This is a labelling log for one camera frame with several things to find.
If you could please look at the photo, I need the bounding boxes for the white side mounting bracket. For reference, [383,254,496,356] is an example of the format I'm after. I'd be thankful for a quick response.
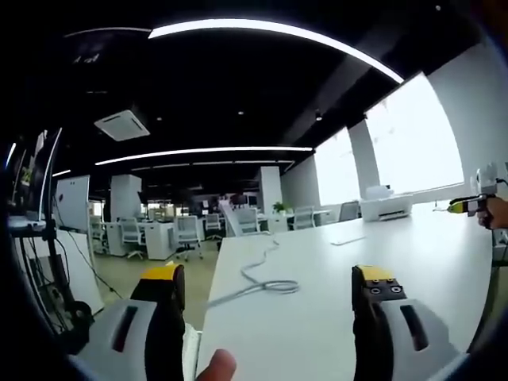
[183,321,202,381]

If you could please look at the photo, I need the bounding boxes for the white table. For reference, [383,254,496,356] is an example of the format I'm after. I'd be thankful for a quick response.
[196,206,495,381]

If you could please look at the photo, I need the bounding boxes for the person's left hand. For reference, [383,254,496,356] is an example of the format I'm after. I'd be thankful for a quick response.
[196,348,238,381]

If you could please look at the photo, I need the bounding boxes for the row of white office chairs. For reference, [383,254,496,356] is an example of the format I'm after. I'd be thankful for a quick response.
[89,200,360,262]

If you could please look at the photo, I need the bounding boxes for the person's right hand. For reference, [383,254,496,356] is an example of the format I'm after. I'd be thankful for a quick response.
[477,196,508,230]

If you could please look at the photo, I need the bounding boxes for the whiteboard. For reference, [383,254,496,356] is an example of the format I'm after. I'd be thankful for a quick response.
[53,175,92,233]

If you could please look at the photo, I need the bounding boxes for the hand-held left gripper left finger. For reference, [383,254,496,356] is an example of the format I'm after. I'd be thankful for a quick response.
[89,264,187,381]

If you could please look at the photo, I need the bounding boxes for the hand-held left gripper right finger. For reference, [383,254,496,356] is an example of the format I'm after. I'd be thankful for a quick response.
[351,264,464,381]

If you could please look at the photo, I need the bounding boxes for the ceiling air conditioner unit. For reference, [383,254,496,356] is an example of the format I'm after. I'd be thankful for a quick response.
[94,110,152,142]

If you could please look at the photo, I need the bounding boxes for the white printer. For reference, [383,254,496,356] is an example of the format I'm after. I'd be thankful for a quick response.
[360,185,414,222]

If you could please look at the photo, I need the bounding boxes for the long ceiling light strip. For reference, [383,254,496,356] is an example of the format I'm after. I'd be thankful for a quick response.
[148,18,406,85]
[94,146,315,166]

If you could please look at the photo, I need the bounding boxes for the white cable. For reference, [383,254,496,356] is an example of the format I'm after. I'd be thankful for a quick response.
[205,233,299,309]

